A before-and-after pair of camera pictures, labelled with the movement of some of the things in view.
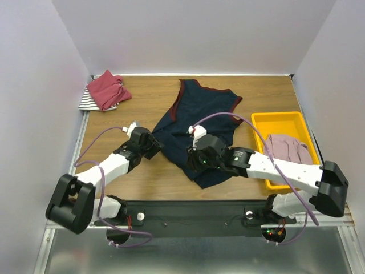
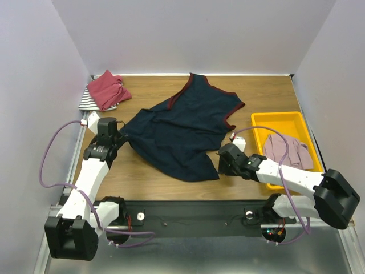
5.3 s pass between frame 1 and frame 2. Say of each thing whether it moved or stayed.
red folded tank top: stayed
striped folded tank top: stayed
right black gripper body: moved
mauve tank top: stayed
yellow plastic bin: stayed
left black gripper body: moved
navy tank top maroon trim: moved
